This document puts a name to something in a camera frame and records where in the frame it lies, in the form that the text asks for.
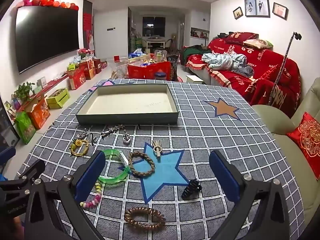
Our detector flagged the red embroidered cushion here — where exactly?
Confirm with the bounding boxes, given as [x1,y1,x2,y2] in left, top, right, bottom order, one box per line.
[286,112,320,167]

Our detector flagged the beige wooden hair clip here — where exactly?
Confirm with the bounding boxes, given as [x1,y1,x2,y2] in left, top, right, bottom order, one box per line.
[151,140,163,161]

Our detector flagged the brown spiral hair tie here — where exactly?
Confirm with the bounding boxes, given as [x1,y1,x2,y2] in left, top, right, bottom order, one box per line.
[124,207,166,231]

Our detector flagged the silver rhinestone hair clip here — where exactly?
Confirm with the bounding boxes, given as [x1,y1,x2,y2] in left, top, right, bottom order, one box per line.
[100,124,125,139]

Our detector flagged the dark window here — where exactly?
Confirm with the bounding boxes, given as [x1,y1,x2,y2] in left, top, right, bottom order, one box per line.
[143,17,166,38]

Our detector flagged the black selfie stick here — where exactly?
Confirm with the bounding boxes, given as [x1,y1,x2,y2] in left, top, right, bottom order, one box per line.
[266,31,302,107]

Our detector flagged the clear plastic container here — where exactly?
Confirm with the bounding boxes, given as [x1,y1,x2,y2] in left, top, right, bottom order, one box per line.
[111,57,129,79]

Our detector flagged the green plastic bag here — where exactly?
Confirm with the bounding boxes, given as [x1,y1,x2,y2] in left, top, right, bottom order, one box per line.
[15,111,37,144]

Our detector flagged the black wall television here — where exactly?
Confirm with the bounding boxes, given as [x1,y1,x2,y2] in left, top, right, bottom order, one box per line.
[15,6,80,74]

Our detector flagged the brown braided bracelet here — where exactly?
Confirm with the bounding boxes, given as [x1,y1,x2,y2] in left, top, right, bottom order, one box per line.
[128,151,156,178]

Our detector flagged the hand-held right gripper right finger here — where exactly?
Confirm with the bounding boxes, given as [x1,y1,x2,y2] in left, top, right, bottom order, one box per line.
[209,150,291,240]

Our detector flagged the pale green armchair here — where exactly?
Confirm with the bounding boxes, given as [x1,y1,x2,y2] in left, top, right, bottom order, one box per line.
[250,77,320,221]

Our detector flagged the yellow green open box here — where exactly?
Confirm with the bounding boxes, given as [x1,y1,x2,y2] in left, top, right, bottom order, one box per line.
[46,88,71,109]

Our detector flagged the pink framed picture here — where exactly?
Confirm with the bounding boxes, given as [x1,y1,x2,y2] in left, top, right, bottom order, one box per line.
[272,2,289,20]

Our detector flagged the black claw hair clip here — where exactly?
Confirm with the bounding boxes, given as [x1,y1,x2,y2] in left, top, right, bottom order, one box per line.
[181,179,202,201]

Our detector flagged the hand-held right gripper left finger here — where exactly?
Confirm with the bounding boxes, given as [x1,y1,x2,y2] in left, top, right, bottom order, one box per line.
[24,151,106,240]

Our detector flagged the black framed screen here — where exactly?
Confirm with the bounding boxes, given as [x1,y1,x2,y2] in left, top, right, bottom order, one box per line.
[0,97,21,151]

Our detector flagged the light blue blanket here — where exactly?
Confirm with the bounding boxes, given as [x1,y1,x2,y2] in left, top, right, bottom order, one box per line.
[201,52,254,77]

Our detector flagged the dark green cloth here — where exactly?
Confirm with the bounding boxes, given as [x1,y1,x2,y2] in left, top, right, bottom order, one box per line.
[180,44,208,66]

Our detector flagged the wall niche with red ornaments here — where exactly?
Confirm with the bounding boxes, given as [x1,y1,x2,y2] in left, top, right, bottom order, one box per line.
[190,27,210,40]

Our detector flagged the pink yellow beaded bracelet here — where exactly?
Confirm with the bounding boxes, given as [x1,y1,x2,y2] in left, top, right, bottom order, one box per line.
[80,181,103,209]

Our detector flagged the floral pillow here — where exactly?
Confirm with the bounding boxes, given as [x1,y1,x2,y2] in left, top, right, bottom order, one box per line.
[243,38,274,50]

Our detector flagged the green translucent bangle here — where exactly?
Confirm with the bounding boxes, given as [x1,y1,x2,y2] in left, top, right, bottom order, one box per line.
[97,149,130,186]

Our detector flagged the white low stool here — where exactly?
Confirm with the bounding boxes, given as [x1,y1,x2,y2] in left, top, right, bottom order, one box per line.
[185,75,204,84]

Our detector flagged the large red gift box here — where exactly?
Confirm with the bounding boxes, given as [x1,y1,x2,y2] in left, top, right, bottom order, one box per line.
[67,67,87,90]

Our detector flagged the red printed pillow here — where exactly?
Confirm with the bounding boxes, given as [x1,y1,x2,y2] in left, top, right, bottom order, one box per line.
[225,32,259,46]

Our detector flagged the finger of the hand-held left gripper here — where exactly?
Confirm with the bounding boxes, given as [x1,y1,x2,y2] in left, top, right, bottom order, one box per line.
[16,159,46,183]
[0,146,16,168]

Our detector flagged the red covered sofa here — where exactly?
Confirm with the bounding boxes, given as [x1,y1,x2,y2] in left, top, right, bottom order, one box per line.
[185,32,302,118]

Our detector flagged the red hanging wall decoration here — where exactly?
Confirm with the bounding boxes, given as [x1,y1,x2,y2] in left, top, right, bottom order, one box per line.
[83,12,95,52]

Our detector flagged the red balloon garland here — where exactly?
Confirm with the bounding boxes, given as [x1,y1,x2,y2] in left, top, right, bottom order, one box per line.
[16,0,79,10]

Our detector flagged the green potted plant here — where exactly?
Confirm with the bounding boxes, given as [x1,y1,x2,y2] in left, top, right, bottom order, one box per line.
[13,81,36,103]

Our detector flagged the large framed wedding photo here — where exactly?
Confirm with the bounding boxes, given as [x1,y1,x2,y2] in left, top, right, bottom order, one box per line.
[255,0,271,19]

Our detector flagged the pink flower bouquet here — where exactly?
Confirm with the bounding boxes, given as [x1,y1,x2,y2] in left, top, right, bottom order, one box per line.
[78,48,94,58]

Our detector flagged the orange gift box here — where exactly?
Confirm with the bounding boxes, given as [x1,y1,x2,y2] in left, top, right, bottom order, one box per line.
[26,98,51,130]

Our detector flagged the small framed photo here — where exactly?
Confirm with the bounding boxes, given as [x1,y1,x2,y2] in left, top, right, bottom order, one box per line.
[233,6,244,20]

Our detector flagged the grey shallow cardboard tray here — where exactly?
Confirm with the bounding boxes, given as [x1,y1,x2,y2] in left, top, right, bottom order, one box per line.
[76,83,179,125]

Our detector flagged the white dining table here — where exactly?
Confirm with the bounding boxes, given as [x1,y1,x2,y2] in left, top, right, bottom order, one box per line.
[146,38,167,51]

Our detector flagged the yellow cord bracelet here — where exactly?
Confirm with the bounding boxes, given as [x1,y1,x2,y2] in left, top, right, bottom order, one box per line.
[68,139,89,157]

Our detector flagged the clear bottle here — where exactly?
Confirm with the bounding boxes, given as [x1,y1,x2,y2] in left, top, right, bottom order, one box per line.
[154,50,168,63]

